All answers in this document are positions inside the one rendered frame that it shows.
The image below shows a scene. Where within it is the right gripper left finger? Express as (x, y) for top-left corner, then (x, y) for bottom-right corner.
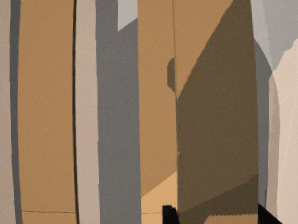
(162, 205), (180, 224)

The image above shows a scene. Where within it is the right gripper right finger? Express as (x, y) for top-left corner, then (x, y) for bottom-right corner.
(258, 203), (282, 224)

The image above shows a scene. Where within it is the tan wooden slat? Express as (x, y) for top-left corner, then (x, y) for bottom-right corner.
(18, 0), (80, 224)
(137, 0), (177, 224)
(172, 0), (259, 224)

